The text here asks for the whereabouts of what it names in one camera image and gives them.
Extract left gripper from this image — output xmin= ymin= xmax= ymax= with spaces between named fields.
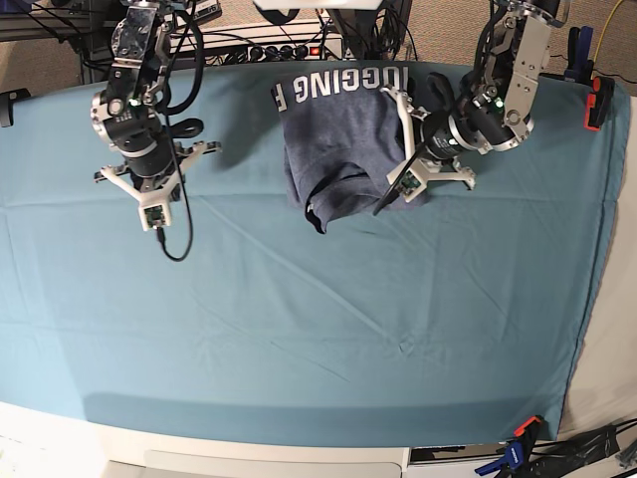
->
xmin=381 ymin=87 xmax=476 ymax=190

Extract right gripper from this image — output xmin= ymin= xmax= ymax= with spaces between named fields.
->
xmin=94 ymin=141 xmax=222 ymax=205

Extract blue-grey heathered T-shirt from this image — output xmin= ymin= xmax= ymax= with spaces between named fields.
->
xmin=271 ymin=66 xmax=412 ymax=234

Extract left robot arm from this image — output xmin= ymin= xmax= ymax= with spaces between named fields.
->
xmin=381 ymin=1 xmax=570 ymax=201

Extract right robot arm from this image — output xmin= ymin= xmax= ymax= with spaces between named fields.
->
xmin=90 ymin=1 xmax=221 ymax=213

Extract blue clamp top right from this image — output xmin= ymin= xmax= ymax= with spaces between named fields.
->
xmin=541 ymin=26 xmax=594 ymax=87

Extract black clamp left edge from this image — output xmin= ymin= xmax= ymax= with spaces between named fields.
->
xmin=0 ymin=88 xmax=31 ymax=127

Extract orange black clamp top right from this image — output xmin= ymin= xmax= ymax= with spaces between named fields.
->
xmin=583 ymin=76 xmax=615 ymax=131

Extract teal table cloth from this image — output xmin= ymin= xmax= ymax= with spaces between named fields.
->
xmin=1 ymin=62 xmax=631 ymax=447

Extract blue orange clamp bottom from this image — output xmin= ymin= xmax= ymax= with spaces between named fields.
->
xmin=475 ymin=415 xmax=544 ymax=477

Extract black plastic bag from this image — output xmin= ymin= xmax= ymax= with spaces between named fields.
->
xmin=527 ymin=425 xmax=619 ymax=478

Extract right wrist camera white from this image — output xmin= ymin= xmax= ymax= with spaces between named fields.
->
xmin=138 ymin=200 xmax=172 ymax=231

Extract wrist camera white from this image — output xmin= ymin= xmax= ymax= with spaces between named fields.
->
xmin=396 ymin=169 xmax=427 ymax=203
xmin=138 ymin=200 xmax=172 ymax=231

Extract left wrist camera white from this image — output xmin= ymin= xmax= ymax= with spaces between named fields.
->
xmin=396 ymin=169 xmax=427 ymax=203

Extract camera black cable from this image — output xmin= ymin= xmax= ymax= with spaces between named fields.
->
xmin=153 ymin=0 xmax=205 ymax=263
xmin=371 ymin=141 xmax=429 ymax=216

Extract power strip with red switch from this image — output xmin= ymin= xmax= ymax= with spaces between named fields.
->
xmin=247 ymin=38 xmax=343 ymax=63

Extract aluminium frame rail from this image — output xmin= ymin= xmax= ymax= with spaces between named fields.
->
xmin=1 ymin=11 xmax=92 ymax=42

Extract yellow cable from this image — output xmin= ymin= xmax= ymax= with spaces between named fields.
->
xmin=593 ymin=0 xmax=624 ymax=63

